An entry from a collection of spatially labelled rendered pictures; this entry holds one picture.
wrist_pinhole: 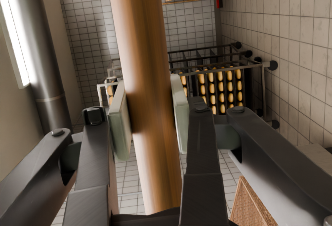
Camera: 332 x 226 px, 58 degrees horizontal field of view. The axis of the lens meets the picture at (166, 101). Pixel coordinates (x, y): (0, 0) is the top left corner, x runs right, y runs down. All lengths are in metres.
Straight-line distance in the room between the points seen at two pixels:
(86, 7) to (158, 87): 5.13
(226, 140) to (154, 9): 0.08
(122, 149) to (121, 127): 0.01
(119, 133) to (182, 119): 0.04
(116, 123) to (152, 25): 0.06
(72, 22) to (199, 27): 2.13
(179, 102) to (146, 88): 0.03
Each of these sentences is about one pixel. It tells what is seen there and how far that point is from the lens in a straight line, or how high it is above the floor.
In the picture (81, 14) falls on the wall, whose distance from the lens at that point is 5.32.
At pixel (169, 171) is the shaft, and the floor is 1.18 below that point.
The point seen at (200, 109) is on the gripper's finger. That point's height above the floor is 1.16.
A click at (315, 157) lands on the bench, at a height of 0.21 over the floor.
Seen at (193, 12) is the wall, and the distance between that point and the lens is 5.26.
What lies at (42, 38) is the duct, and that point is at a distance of 3.33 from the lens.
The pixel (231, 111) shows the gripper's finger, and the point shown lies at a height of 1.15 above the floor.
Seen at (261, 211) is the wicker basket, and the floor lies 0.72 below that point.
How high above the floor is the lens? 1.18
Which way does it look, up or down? 1 degrees down
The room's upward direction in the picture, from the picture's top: 97 degrees counter-clockwise
